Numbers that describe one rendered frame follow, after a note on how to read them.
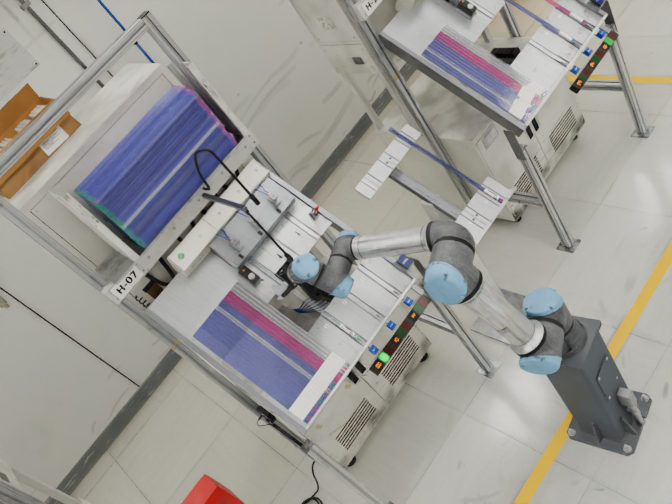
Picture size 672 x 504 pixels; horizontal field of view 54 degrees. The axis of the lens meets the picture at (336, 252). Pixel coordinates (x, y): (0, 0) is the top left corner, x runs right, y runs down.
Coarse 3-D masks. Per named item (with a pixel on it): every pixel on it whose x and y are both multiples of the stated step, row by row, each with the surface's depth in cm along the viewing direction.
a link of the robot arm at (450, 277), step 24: (456, 240) 179; (432, 264) 177; (456, 264) 175; (432, 288) 178; (456, 288) 174; (480, 288) 179; (480, 312) 184; (504, 312) 185; (504, 336) 190; (528, 336) 189; (552, 336) 193; (528, 360) 191; (552, 360) 190
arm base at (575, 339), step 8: (576, 320) 212; (576, 328) 207; (584, 328) 211; (568, 336) 206; (576, 336) 207; (584, 336) 209; (568, 344) 207; (576, 344) 207; (584, 344) 209; (568, 352) 208; (576, 352) 208
